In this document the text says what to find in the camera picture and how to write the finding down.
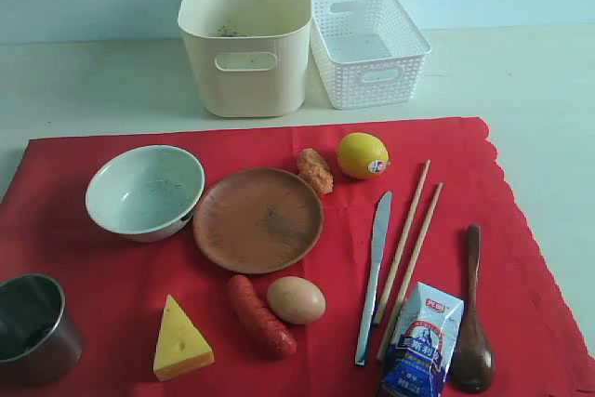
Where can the brown egg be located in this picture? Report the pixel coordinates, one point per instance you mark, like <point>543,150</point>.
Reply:
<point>296,300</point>

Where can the cream plastic bin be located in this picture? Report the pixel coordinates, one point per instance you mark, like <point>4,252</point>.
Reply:
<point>249,58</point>

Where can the blue white milk carton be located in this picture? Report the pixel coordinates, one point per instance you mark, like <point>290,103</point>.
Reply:
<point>419,355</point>

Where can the dark wooden spoon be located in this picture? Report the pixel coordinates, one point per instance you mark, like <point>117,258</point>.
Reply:
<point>473,364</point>

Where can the wooden chopstick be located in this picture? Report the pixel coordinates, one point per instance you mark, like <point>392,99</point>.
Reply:
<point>384,299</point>
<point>407,276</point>

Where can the yellow lemon with sticker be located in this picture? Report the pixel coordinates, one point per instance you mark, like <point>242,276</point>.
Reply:
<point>362,156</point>

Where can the orange fried nugget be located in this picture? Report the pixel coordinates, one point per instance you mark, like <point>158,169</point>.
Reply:
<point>313,168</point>

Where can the right wooden chopstick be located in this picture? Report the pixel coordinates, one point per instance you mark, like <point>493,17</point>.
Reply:
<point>407,276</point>

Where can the brown wooden plate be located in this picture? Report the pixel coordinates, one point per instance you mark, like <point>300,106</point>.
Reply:
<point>258,220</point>

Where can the left wooden chopstick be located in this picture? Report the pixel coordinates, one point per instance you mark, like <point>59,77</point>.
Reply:
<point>384,299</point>

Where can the white perforated plastic basket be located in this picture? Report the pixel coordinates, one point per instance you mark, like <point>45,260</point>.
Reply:
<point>368,52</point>

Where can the silver table knife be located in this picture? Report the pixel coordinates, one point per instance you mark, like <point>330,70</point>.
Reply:
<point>378,240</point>

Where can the red table cloth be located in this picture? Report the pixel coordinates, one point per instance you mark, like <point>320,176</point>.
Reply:
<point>116,289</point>

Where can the red sausage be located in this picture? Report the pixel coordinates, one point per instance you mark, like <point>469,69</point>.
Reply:
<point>259,322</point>

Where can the stainless steel cup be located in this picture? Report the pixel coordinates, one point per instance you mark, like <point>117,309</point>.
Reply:
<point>40,343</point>

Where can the pale green ceramic bowl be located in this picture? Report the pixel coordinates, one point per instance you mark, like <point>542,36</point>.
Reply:
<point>146,194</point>

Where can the yellow cheese wedge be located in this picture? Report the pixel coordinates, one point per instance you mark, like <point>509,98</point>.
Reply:
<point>180,347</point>

